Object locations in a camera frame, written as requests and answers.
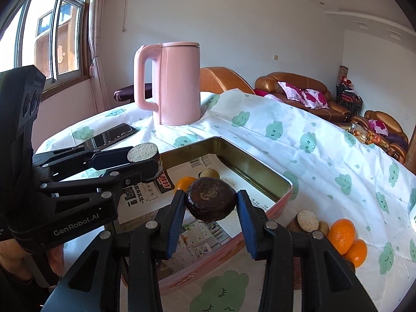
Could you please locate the stack of chairs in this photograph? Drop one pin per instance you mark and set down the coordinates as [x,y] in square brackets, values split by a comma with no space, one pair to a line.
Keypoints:
[347,97]

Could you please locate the dark purple stool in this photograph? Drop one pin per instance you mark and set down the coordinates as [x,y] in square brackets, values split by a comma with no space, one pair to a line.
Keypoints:
[128,92]

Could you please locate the newspaper tray lining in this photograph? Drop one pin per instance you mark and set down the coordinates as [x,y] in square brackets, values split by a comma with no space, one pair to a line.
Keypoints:
[234,225]

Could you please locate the sliding glass window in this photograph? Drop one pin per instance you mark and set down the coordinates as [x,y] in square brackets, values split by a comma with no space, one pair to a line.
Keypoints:
[45,32]

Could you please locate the orange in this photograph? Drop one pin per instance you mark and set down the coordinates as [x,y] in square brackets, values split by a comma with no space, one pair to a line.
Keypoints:
[184,183]
[357,253]
[341,235]

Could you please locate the pale pink curtain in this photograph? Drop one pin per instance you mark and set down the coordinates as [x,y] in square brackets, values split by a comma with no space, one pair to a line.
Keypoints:
[97,55]

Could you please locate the dark brown round fruit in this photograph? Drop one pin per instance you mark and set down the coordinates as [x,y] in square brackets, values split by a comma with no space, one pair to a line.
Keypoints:
[209,198]

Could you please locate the pile of snack packets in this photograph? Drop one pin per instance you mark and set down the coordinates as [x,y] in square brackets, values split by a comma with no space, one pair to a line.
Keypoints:
[364,135]

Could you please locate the brown leather sofa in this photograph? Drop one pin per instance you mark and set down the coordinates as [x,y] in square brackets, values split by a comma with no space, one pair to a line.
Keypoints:
[276,79]

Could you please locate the pink metal tin tray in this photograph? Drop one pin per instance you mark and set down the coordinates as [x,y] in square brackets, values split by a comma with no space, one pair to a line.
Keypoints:
[256,172]

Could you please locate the small brown kiwi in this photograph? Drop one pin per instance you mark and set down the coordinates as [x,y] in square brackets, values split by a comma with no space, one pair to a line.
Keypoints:
[323,228]

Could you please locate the brown leather armchair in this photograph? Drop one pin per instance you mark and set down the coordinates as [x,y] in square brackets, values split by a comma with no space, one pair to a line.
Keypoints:
[398,139]
[224,78]

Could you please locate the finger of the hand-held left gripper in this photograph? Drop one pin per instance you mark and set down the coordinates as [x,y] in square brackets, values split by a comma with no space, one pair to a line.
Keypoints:
[109,158]
[139,171]

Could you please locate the black smartphone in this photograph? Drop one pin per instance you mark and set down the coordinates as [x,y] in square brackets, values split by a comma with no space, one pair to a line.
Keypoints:
[113,135]

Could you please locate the person's left hand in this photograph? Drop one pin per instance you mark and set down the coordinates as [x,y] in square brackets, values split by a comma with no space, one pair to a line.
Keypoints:
[56,261]

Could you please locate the white cloud print tablecloth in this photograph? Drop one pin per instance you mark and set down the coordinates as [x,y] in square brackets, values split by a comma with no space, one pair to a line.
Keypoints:
[292,156]

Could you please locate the dark fruit with pale cut face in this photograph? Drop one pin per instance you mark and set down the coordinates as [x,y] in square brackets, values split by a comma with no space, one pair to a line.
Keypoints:
[142,152]
[307,220]

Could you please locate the pink electric kettle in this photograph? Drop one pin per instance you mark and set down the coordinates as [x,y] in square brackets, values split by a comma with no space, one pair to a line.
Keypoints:
[178,84]

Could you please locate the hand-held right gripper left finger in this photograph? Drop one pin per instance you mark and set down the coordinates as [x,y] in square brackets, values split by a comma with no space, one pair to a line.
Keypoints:
[177,222]

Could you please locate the pink floral pillow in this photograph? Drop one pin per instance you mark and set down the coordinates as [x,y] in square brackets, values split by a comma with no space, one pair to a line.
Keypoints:
[291,90]
[315,99]
[378,126]

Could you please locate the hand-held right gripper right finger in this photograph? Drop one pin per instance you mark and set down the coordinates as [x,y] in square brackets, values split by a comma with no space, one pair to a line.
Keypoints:
[246,222]

